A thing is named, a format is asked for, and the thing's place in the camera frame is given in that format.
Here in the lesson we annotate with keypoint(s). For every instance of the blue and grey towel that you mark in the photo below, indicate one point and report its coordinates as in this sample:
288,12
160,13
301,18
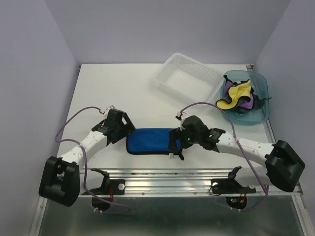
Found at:
151,141

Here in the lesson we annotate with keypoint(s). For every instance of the teal translucent plastic bin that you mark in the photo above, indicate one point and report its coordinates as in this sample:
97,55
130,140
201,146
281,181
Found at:
259,84

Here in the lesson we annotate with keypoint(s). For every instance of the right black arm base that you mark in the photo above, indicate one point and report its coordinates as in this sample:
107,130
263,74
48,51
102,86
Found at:
236,195

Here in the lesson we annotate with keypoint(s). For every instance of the purple and grey towel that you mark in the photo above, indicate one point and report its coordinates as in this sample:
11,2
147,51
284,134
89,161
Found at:
226,79

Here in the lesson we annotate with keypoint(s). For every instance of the white perforated plastic basket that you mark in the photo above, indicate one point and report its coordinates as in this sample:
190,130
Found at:
188,79

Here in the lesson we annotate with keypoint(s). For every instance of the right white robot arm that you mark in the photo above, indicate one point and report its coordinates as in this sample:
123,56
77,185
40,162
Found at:
277,164

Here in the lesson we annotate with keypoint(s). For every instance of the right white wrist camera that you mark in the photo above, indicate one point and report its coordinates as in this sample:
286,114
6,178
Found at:
180,116

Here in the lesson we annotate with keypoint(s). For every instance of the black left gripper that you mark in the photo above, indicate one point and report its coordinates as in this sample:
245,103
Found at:
128,127

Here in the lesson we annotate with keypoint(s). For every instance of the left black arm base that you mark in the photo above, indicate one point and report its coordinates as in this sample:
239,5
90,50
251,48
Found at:
102,194

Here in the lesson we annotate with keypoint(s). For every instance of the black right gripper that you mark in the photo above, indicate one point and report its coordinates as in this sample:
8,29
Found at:
177,133

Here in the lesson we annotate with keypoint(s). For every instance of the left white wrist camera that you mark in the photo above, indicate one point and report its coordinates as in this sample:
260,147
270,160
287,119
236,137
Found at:
109,108

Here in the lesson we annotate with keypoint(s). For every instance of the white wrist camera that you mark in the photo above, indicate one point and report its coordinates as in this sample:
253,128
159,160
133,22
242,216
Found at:
109,108
180,116

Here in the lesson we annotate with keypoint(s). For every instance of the yellow and grey towel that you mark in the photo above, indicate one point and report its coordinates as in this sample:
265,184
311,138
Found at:
235,95

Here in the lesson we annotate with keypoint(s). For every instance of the dark grey towel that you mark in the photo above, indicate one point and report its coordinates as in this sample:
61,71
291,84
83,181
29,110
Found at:
245,105

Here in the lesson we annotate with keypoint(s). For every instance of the aluminium mounting rail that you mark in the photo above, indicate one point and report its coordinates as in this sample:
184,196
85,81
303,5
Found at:
146,183

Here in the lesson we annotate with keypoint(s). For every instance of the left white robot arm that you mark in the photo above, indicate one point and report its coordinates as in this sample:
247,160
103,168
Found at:
66,177

